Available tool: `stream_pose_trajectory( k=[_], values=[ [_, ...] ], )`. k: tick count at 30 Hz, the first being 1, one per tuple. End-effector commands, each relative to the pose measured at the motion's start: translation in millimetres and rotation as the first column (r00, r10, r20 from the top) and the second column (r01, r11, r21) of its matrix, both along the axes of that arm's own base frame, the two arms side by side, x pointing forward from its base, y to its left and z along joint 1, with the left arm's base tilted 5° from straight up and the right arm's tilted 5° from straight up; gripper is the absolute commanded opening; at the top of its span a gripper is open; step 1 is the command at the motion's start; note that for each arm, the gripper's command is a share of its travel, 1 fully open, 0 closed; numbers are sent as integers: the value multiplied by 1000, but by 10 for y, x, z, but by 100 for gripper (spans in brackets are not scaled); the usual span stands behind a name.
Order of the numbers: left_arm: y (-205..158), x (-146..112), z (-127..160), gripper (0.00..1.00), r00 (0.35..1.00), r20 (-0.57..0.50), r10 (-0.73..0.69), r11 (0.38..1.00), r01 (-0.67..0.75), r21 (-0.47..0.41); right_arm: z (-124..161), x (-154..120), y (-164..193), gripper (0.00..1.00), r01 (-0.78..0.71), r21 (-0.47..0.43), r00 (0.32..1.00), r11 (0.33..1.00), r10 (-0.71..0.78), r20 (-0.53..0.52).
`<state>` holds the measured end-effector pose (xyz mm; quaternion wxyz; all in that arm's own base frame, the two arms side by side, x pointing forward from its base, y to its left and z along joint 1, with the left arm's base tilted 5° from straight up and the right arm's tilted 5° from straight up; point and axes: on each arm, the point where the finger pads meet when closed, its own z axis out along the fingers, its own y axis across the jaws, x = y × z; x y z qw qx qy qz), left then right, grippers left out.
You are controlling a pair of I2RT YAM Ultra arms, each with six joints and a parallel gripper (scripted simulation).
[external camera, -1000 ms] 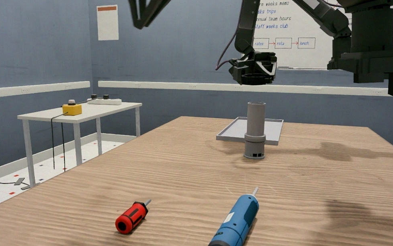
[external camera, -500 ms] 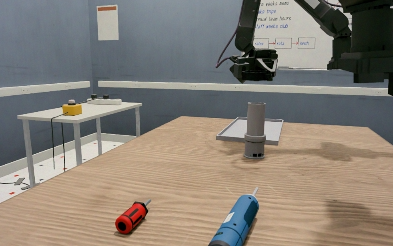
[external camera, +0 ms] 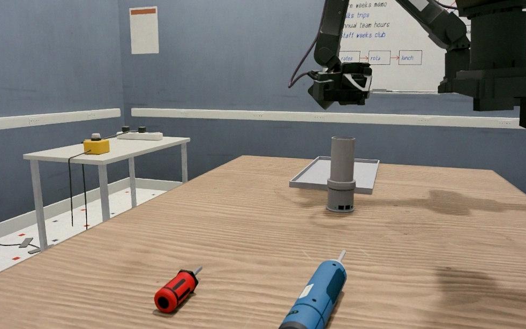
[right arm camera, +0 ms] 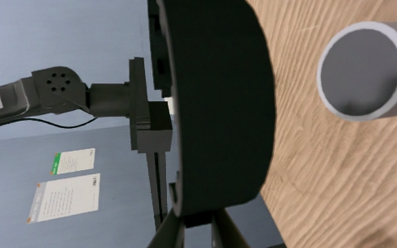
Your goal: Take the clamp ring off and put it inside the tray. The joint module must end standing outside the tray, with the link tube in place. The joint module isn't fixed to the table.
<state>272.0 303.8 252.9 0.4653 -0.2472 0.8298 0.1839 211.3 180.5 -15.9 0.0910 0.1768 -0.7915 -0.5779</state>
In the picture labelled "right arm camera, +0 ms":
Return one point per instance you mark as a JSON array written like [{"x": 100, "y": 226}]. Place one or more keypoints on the black clamp ring half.
[{"x": 212, "y": 57}]

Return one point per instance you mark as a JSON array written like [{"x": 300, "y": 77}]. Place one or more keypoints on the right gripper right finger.
[{"x": 224, "y": 232}]

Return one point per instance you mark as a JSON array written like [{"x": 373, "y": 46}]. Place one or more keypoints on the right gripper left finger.
[{"x": 171, "y": 233}]

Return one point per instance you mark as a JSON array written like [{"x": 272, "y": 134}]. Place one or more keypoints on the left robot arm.
[{"x": 60, "y": 90}]

